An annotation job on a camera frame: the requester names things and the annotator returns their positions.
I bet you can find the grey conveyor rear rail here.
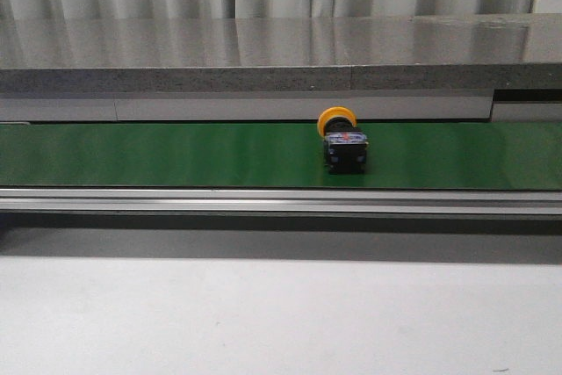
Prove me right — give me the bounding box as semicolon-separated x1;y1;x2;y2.
1;89;561;122

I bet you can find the green conveyor belt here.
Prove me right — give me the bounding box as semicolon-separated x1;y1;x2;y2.
1;122;561;191

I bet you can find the yellow push button switch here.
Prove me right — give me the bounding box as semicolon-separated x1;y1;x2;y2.
317;106;369;174

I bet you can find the aluminium conveyor front rail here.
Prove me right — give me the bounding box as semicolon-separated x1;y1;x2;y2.
1;188;561;216

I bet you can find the grey stone slab table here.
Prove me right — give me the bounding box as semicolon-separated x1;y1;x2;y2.
1;14;561;93

